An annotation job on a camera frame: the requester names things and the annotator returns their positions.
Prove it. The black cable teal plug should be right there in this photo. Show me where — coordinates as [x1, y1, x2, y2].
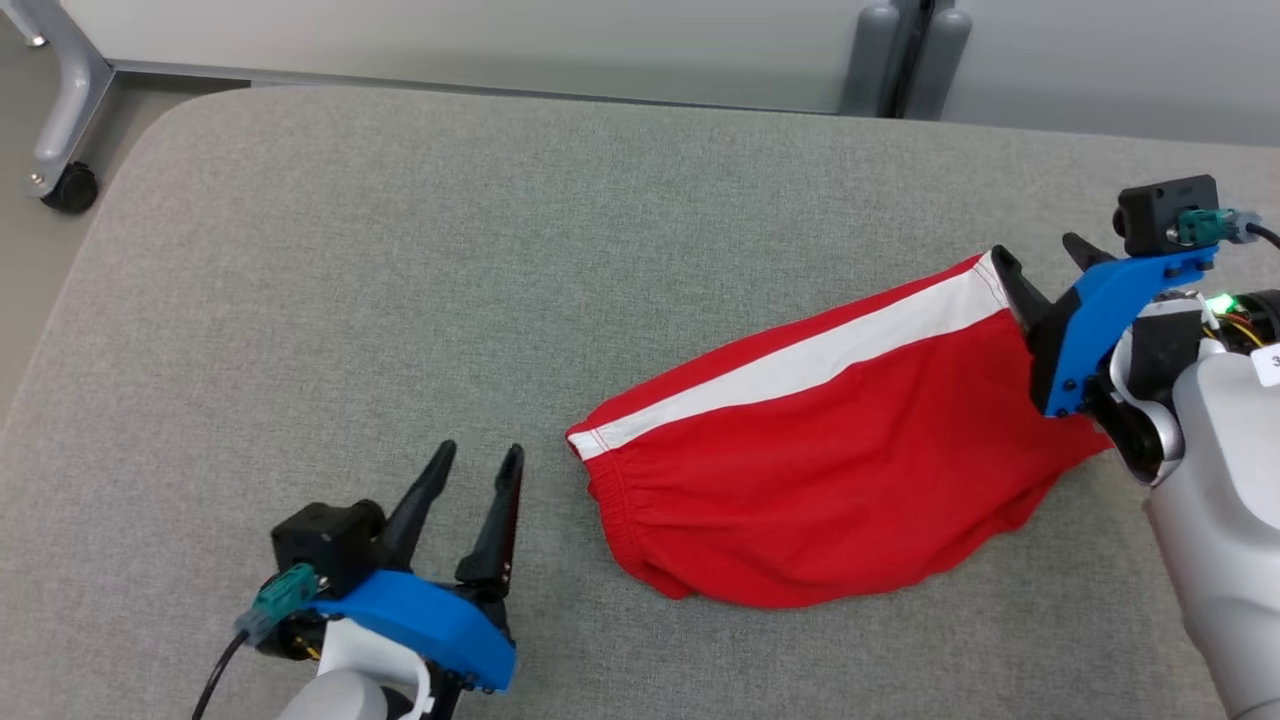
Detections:
[1178, 208, 1280, 249]
[190, 563, 321, 720]

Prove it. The red shorts white stripe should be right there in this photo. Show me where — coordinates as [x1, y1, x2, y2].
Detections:
[565, 250, 1116, 611]

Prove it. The grey metal stand leg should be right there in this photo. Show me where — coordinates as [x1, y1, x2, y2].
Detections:
[0, 0, 116, 196]

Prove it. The black left cable teal plug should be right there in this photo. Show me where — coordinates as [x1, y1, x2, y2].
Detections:
[190, 563, 321, 720]

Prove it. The black caster wheel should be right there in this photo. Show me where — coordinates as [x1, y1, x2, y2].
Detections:
[40, 162, 101, 214]

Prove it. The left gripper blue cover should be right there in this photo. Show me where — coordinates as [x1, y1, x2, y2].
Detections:
[255, 440, 526, 693]

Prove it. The grey partition base rail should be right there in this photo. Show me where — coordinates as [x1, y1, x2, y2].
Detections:
[110, 60, 846, 117]

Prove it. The black right cable teal plug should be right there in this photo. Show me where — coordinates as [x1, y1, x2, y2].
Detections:
[1178, 208, 1280, 249]

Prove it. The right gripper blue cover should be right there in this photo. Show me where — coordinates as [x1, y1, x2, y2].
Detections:
[990, 232, 1280, 419]

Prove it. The grey cylindrical post foot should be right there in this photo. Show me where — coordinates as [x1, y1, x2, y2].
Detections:
[838, 3, 901, 118]
[905, 8, 973, 123]

